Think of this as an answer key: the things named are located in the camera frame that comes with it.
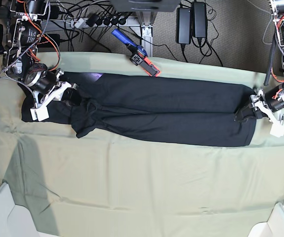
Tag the black power adapter left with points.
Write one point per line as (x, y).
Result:
(47, 41)

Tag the white bin corner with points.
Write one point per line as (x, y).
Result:
(15, 220)
(274, 227)

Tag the blue orange bar clamp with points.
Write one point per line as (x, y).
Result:
(139, 55)

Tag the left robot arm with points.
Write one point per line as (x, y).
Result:
(277, 18)

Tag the black power brick pair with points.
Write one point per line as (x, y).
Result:
(191, 22)

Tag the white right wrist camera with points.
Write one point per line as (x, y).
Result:
(40, 112)

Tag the dark navy T-shirt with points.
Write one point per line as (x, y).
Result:
(182, 111)

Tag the light green table cloth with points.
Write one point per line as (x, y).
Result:
(106, 185)

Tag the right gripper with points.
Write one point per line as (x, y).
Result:
(43, 81)

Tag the white bin right corner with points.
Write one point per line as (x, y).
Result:
(274, 227)

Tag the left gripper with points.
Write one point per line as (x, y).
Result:
(272, 100)

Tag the white bin left corner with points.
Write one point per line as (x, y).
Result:
(15, 220)

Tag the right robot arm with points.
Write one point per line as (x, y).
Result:
(26, 32)

